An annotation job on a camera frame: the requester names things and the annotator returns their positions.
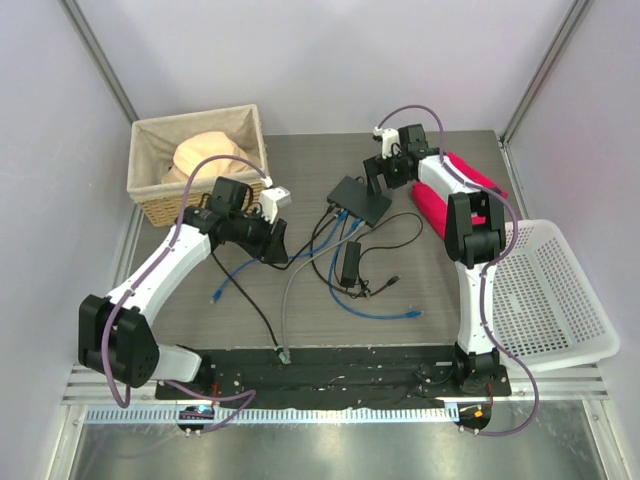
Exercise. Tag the wicker basket with liner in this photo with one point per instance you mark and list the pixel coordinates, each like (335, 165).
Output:
(154, 141)

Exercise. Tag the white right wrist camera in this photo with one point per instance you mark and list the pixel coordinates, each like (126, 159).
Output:
(389, 140)

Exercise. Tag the peach cloth hat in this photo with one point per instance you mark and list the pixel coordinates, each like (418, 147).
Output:
(195, 149)

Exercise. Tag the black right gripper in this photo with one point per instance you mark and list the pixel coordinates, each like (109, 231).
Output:
(377, 165)

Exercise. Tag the black power adapter brick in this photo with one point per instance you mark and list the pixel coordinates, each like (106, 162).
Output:
(351, 261)

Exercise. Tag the white slotted cable duct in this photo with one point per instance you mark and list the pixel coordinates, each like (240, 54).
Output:
(185, 414)

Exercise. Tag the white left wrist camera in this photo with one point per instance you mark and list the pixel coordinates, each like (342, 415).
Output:
(271, 200)

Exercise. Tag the white perforated plastic basket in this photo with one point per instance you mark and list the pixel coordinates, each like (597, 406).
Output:
(545, 311)

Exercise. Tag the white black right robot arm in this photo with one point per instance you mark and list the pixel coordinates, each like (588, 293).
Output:
(464, 207)

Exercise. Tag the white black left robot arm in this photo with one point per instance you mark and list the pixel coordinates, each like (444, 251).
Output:
(115, 331)

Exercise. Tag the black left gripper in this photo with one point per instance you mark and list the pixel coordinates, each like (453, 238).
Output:
(271, 248)

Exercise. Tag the black network switch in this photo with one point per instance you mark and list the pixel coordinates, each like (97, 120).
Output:
(352, 195)

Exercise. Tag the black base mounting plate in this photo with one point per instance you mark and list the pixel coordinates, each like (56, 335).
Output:
(341, 377)

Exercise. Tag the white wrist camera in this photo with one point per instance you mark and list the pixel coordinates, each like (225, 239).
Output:
(271, 200)
(389, 140)

